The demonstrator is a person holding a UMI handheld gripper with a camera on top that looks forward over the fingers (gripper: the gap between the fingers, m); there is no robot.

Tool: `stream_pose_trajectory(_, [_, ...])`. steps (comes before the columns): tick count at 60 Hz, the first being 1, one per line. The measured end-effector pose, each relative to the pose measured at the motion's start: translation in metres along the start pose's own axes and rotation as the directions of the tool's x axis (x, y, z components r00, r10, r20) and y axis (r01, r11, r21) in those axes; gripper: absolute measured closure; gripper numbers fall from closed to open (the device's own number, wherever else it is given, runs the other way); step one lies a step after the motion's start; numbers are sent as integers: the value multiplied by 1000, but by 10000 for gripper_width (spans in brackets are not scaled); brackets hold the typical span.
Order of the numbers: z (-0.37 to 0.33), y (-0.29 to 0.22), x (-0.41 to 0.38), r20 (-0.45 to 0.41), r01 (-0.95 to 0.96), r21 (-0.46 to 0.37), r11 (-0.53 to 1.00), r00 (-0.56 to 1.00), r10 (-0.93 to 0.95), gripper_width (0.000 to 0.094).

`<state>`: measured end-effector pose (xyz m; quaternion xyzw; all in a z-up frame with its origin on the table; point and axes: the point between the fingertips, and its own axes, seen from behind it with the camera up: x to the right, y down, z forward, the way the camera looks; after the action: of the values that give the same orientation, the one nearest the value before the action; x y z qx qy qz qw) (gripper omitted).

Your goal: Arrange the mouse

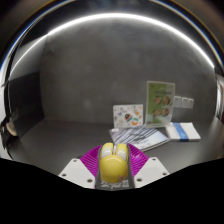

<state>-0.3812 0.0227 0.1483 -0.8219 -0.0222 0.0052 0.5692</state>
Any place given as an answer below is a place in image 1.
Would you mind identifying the white wall sockets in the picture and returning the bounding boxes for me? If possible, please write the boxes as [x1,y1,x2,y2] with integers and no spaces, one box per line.
[173,95,195,110]

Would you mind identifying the yellow rabbit-shaped computer mouse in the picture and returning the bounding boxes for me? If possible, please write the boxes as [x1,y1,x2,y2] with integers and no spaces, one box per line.
[98,142,131,184]

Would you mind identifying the green menu sign acrylic stand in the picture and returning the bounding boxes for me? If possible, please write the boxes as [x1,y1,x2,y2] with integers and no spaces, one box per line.
[145,80,177,129]

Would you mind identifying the white book with blue band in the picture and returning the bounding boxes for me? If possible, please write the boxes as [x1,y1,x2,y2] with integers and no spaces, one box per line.
[165,121,202,143]

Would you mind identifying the white sticker sheet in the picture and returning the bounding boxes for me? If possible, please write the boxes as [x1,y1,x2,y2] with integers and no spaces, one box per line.
[112,103,145,130]

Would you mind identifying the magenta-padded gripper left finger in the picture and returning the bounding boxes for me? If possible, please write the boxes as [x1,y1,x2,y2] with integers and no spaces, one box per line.
[57,144,103,190]

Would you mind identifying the grey striped cover book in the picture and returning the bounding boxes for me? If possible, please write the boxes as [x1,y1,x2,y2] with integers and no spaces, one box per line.
[108,124,171,153]

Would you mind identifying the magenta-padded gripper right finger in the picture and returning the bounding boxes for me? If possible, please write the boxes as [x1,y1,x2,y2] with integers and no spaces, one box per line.
[127,142,171,189]

